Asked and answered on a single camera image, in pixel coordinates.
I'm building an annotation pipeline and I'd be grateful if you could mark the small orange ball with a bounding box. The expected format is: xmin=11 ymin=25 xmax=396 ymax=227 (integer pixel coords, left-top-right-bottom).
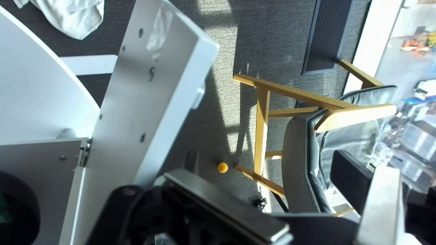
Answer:
xmin=215 ymin=160 xmax=230 ymax=175

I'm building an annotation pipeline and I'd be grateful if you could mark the narrow white cabinet door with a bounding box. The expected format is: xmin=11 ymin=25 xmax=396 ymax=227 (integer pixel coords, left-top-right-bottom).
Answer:
xmin=58 ymin=0 xmax=222 ymax=245

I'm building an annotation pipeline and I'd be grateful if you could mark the black toy bowl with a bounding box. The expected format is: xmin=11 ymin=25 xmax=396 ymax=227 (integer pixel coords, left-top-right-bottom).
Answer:
xmin=0 ymin=168 xmax=42 ymax=245

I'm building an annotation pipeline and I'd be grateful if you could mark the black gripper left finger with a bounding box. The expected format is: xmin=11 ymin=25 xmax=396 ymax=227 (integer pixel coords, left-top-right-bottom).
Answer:
xmin=87 ymin=148 xmax=291 ymax=245

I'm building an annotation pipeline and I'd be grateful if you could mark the wooden chair with grey cushion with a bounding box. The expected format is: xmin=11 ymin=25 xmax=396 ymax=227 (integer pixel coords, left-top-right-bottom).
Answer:
xmin=231 ymin=58 xmax=399 ymax=216

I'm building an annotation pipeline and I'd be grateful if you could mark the white toy kitchen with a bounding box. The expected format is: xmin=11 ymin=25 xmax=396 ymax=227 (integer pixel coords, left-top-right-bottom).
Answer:
xmin=0 ymin=137 xmax=92 ymax=245

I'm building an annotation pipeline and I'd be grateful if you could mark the dark grey box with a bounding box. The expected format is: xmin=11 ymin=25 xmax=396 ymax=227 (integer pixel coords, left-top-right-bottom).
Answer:
xmin=301 ymin=0 xmax=373 ymax=76

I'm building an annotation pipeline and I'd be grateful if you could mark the crumpled white cloth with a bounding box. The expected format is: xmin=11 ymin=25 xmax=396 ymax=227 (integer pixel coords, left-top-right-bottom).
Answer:
xmin=12 ymin=0 xmax=106 ymax=42

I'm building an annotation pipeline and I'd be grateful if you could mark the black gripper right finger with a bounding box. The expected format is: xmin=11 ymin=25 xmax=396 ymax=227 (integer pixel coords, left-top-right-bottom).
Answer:
xmin=329 ymin=151 xmax=436 ymax=245

